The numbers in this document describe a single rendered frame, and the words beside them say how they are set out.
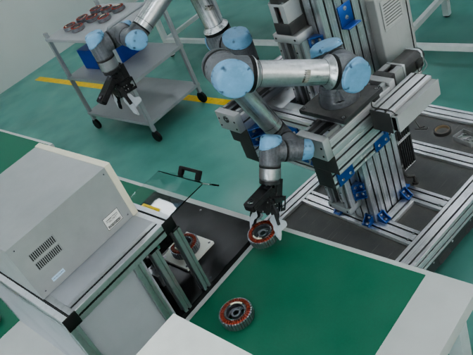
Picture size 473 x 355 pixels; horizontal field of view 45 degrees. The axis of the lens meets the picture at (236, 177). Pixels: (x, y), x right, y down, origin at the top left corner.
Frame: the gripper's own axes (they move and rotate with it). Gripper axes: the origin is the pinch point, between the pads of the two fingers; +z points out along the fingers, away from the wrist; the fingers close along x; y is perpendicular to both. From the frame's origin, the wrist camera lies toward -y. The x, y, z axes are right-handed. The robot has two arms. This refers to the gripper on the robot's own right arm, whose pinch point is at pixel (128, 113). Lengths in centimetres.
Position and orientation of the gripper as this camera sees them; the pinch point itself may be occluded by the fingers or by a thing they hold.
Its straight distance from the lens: 241.1
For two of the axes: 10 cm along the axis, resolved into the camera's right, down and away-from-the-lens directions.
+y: 7.0, -6.0, 3.9
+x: -6.3, -2.6, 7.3
